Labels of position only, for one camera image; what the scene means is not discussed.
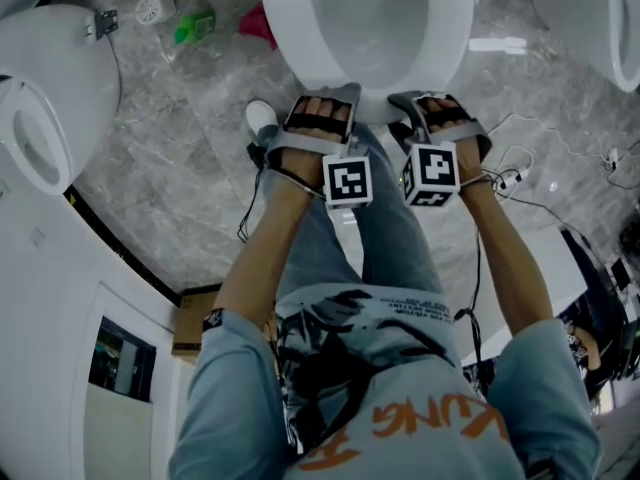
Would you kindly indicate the dark wall window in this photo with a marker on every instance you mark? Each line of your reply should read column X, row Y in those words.
column 122, row 358

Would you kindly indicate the white toilet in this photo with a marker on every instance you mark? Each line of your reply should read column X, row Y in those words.
column 565, row 18
column 60, row 68
column 370, row 28

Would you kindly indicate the person's left forearm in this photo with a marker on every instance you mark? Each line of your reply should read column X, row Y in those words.
column 270, row 248

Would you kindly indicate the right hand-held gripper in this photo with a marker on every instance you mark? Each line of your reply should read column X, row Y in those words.
column 434, row 168

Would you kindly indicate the small black electronic box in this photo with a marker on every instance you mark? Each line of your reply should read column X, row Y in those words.
column 106, row 23

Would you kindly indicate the person's right forearm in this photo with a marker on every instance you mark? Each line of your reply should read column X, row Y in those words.
column 505, row 258

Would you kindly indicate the brown cardboard box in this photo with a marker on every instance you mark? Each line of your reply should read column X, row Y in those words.
column 197, row 328

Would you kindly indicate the person's blue jeans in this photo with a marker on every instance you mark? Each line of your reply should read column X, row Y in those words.
column 385, row 248

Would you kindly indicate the white power strip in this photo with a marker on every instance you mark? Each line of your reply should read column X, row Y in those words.
column 614, row 157
column 511, row 179

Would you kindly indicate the person's white shoe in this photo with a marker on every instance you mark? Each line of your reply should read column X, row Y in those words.
column 260, row 115

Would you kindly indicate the white round plastic item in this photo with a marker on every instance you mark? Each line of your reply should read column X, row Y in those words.
column 155, row 8

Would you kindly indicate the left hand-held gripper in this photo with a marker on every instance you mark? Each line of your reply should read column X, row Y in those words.
column 348, row 180

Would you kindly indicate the person's right hand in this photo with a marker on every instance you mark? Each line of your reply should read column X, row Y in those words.
column 442, row 108

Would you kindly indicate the person's left hand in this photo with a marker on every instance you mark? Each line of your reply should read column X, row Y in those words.
column 320, row 105

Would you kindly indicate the person's light blue shirt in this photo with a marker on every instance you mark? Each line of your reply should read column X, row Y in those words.
column 390, row 418

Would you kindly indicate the green plastic item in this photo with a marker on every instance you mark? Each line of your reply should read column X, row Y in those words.
column 195, row 27

